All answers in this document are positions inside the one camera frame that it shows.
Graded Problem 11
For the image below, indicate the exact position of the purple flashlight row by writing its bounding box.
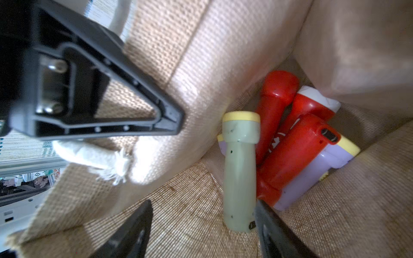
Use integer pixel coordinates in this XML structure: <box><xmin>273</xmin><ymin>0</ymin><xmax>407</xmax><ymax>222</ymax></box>
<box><xmin>273</xmin><ymin>135</ymin><xmax>361</xmax><ymax>211</ymax></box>
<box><xmin>217</xmin><ymin>134</ymin><xmax>227</xmax><ymax>156</ymax></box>

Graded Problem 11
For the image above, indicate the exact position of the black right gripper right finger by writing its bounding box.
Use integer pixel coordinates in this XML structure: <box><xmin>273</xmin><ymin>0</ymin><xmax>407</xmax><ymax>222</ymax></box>
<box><xmin>254</xmin><ymin>200</ymin><xmax>317</xmax><ymax>258</ymax></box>

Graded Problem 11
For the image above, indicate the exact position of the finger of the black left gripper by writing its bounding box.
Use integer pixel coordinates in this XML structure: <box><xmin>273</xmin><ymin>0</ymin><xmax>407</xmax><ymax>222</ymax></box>
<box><xmin>1</xmin><ymin>1</ymin><xmax>185</xmax><ymax>140</ymax></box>

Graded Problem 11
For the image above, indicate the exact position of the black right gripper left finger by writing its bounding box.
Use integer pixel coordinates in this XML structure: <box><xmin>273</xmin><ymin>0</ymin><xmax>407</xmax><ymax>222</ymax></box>
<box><xmin>91</xmin><ymin>200</ymin><xmax>153</xmax><ymax>258</ymax></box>

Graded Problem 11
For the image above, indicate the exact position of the light green flashlight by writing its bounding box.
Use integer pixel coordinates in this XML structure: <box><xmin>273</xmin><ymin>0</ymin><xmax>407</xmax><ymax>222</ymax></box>
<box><xmin>222</xmin><ymin>111</ymin><xmax>260</xmax><ymax>233</ymax></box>

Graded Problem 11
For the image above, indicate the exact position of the burlap tote bag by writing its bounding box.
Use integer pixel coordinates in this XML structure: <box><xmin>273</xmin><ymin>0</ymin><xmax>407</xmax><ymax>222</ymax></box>
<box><xmin>7</xmin><ymin>1</ymin><xmax>413</xmax><ymax>258</ymax></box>

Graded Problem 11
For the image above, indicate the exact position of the red flashlight row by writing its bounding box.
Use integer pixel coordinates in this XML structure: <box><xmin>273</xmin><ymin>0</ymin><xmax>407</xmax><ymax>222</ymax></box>
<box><xmin>256</xmin><ymin>85</ymin><xmax>342</xmax><ymax>207</ymax></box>
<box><xmin>256</xmin><ymin>71</ymin><xmax>299</xmax><ymax>165</ymax></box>

